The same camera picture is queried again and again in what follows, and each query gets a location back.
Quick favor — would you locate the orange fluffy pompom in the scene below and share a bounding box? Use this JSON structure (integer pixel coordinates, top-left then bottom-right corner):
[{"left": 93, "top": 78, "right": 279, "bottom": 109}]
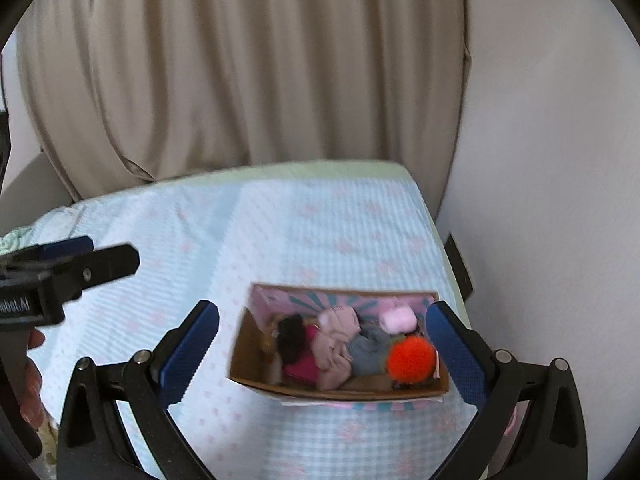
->
[{"left": 386, "top": 336, "right": 437, "bottom": 385}]

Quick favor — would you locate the black scrunchie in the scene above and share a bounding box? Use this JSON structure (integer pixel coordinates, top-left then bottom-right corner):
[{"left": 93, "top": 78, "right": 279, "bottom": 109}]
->
[{"left": 276, "top": 314, "right": 307, "bottom": 365}]

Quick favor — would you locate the pink fluffy scrunchie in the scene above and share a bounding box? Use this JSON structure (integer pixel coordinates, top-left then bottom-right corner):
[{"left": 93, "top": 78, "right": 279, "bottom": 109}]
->
[{"left": 378, "top": 300, "right": 418, "bottom": 335}]

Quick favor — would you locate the blue-grey fuzzy sock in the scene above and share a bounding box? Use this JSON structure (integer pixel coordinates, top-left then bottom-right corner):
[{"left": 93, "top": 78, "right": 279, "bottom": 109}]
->
[{"left": 347, "top": 323, "right": 392, "bottom": 377}]

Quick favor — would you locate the magenta leather pouch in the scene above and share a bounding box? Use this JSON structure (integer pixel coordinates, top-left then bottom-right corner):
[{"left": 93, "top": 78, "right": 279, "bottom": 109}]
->
[{"left": 283, "top": 325, "right": 320, "bottom": 388}]

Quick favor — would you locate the dusty pink fabric garment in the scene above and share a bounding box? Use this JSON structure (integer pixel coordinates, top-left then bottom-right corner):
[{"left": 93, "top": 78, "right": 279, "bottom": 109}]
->
[{"left": 311, "top": 304, "right": 360, "bottom": 391}]

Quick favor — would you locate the left hand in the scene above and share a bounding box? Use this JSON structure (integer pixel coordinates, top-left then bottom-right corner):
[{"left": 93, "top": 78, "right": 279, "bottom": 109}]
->
[{"left": 20, "top": 358, "right": 46, "bottom": 430}]

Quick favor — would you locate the green patterned cloth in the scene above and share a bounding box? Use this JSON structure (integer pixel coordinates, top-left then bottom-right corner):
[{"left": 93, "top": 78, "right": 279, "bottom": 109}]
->
[{"left": 0, "top": 226, "right": 32, "bottom": 256}]

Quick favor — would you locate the pink plastic cup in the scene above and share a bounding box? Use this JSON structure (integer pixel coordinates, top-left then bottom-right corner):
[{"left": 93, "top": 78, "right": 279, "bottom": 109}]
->
[{"left": 503, "top": 401, "right": 529, "bottom": 437}]

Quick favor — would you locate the green mattress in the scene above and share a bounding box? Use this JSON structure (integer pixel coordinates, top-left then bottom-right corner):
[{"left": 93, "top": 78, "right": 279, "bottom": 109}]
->
[{"left": 67, "top": 162, "right": 463, "bottom": 311}]

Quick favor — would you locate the beige curtain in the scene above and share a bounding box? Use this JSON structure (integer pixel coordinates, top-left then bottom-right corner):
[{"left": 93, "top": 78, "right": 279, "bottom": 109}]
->
[{"left": 17, "top": 0, "right": 466, "bottom": 209}]

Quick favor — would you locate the cardboard box with pink flaps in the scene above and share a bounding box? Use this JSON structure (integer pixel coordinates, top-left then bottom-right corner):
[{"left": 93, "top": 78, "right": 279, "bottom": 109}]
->
[{"left": 229, "top": 284, "right": 449, "bottom": 404}]

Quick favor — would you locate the dark bed frame edge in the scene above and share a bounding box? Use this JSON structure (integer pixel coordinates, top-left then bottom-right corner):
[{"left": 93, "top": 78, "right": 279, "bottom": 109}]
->
[{"left": 444, "top": 233, "right": 474, "bottom": 302}]

